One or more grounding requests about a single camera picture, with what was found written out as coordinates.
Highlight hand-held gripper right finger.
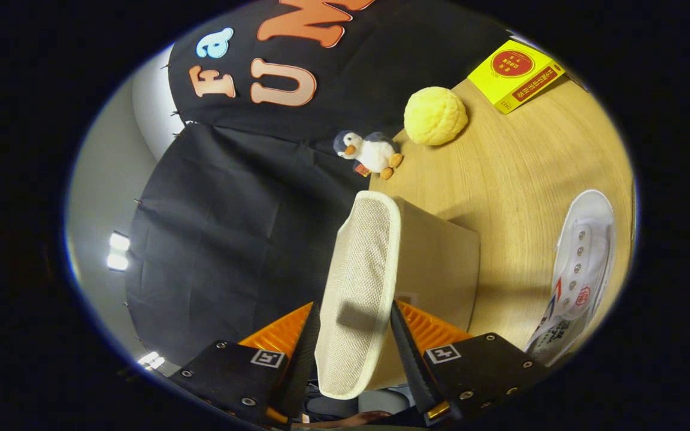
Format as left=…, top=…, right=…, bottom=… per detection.
left=389, top=299, right=554, bottom=427

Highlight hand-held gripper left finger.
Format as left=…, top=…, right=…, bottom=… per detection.
left=167, top=301, right=322, bottom=427

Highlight beige fabric storage box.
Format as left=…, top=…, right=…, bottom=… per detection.
left=314, top=190, right=481, bottom=400

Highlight white canvas shoe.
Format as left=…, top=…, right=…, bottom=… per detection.
left=525, top=189, right=616, bottom=367

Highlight black backdrop cloth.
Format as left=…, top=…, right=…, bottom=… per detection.
left=123, top=0, right=513, bottom=366

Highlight penguin plush toy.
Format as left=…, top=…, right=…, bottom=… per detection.
left=333, top=130, right=404, bottom=180

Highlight yellow bread-shaped plush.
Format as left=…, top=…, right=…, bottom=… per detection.
left=404, top=86, right=469, bottom=146

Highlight yellow book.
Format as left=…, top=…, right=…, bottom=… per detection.
left=468, top=40, right=566, bottom=114

